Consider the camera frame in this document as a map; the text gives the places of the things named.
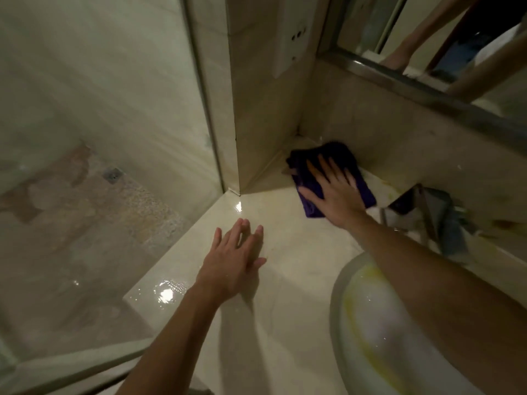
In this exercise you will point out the person's left hand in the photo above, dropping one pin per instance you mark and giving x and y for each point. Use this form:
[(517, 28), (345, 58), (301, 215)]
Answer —
[(228, 267)]

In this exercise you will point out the person's right hand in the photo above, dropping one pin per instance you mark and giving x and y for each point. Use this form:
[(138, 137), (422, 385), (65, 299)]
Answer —
[(339, 201)]

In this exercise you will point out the person's left middle finger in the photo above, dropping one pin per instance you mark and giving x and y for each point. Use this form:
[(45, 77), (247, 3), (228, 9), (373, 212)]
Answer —
[(244, 234)]

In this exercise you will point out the person's right little finger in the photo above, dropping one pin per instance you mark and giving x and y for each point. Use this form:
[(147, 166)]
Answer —
[(353, 179)]

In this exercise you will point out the person's right middle finger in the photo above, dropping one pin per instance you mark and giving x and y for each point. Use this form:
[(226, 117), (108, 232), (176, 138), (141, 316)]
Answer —
[(327, 168)]

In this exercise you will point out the person's left little finger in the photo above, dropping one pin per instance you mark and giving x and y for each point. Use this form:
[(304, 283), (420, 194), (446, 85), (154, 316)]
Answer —
[(217, 240)]

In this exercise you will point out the person's left thumb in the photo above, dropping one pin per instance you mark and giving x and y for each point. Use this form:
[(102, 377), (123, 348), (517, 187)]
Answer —
[(258, 265)]

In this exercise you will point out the person's right thumb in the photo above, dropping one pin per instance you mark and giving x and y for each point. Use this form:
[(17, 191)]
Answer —
[(311, 193)]

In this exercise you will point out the purple cleaning cloth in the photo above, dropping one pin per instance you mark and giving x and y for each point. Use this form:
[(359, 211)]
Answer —
[(360, 189)]

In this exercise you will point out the person's right forearm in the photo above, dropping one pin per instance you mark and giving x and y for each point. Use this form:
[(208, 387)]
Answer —
[(444, 304)]

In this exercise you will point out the person's left forearm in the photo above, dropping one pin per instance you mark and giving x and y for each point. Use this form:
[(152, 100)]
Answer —
[(173, 345)]

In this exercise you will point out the chrome faucet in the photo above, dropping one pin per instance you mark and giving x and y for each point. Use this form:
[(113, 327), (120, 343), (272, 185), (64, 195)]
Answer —
[(436, 217)]

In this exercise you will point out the square metal shower drain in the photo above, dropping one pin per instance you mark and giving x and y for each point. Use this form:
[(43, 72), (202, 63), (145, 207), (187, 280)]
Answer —
[(113, 175)]

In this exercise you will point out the white sink basin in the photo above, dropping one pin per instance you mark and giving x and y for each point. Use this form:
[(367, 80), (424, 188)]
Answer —
[(370, 337)]

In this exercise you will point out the glass shower panel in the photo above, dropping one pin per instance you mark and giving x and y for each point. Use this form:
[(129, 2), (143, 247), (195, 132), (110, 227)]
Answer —
[(103, 139)]

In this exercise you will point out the white wall socket plate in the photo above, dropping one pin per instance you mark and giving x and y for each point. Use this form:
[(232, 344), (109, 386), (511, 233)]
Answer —
[(294, 32)]

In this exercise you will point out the metal-framed wall mirror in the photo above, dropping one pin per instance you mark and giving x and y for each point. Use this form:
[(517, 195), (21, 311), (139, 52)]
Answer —
[(436, 57)]

